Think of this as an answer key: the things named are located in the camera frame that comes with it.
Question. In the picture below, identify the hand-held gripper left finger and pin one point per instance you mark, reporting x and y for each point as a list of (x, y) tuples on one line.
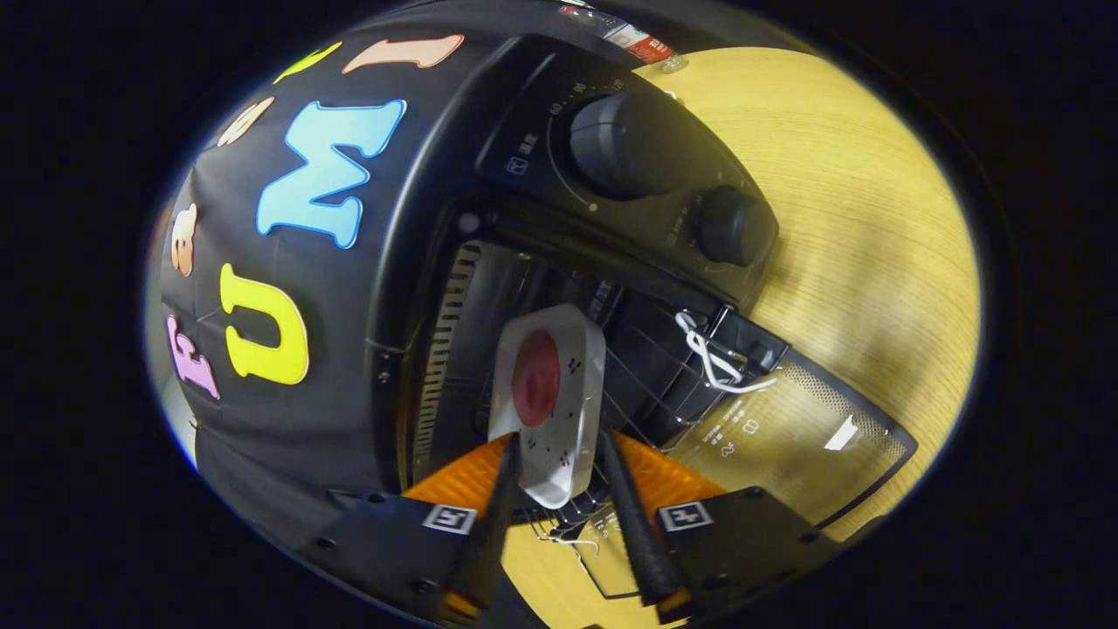
[(493, 524)]

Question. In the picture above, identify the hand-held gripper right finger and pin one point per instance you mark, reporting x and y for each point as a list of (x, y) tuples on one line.
[(638, 533)]

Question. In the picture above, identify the white square plate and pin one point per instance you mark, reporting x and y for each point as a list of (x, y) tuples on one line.
[(559, 454)]

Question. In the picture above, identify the pink round food slice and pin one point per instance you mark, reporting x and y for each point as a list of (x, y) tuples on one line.
[(535, 380)]

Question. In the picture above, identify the black toaster oven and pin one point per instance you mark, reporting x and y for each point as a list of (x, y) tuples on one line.
[(629, 144)]

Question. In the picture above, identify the clear plastic water bottle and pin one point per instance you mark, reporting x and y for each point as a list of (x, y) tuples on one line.
[(646, 44)]

